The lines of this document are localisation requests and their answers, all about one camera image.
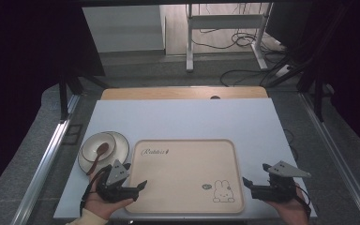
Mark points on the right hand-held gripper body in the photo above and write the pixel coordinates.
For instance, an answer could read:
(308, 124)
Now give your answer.
(275, 190)

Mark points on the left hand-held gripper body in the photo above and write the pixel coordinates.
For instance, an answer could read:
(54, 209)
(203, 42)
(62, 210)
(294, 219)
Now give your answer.
(115, 187)

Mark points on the person's left hand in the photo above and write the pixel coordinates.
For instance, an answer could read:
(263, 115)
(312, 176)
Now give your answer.
(101, 206)

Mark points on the person's right hand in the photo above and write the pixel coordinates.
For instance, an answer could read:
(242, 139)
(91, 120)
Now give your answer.
(292, 212)

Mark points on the white plate with dark rim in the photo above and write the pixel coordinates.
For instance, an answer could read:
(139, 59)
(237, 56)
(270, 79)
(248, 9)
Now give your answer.
(122, 148)

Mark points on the brown wooden spoon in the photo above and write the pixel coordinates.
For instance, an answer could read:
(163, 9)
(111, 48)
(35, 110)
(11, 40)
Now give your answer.
(101, 150)

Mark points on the white bowl with dark rim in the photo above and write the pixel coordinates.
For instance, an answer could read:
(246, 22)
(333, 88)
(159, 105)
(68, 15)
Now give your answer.
(92, 148)

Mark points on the beige tray with rabbit print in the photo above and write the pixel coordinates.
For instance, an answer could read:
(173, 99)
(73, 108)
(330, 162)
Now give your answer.
(181, 178)

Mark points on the wooden table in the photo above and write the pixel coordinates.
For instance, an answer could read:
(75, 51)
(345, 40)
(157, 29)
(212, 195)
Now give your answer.
(168, 93)

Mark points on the black metal stand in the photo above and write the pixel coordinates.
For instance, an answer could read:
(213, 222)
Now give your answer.
(318, 97)
(63, 97)

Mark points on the white power strip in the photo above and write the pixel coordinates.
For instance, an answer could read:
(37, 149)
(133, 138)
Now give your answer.
(282, 70)

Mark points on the white cabinet panel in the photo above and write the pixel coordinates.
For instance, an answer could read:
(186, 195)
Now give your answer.
(122, 28)

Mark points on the aluminium rail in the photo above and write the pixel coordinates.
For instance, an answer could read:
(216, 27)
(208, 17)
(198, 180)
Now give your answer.
(42, 168)
(337, 156)

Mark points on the white metal desk frame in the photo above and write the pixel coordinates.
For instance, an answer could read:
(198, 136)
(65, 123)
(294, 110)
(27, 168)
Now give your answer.
(225, 22)

